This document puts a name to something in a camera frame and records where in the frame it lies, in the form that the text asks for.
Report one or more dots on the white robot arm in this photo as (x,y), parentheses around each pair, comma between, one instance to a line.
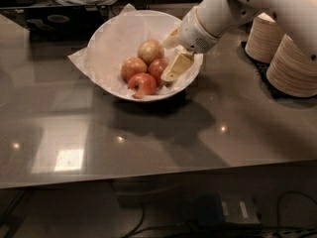
(203,26)

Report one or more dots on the white paper liner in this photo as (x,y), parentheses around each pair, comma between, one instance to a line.
(115,43)

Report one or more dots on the black laptop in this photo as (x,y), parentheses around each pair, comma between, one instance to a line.
(57,18)

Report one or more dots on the white bowl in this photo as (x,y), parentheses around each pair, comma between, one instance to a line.
(109,50)

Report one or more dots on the black box under table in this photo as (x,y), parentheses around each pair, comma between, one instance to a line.
(215,209)

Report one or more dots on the near stack of paper plates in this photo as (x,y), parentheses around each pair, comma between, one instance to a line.
(291,71)

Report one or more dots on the stack of paper plates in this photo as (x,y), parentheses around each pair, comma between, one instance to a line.
(291,71)
(264,38)

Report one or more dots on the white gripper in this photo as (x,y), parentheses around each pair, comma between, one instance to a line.
(195,34)

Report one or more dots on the far stack of paper plates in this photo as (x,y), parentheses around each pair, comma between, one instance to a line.
(264,38)

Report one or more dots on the black mat under plates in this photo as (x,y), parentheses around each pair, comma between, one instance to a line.
(261,68)

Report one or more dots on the top yellow-red apple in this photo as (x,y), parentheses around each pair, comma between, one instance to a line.
(150,50)

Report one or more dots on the red apple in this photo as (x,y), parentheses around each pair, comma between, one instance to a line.
(132,66)
(142,84)
(156,68)

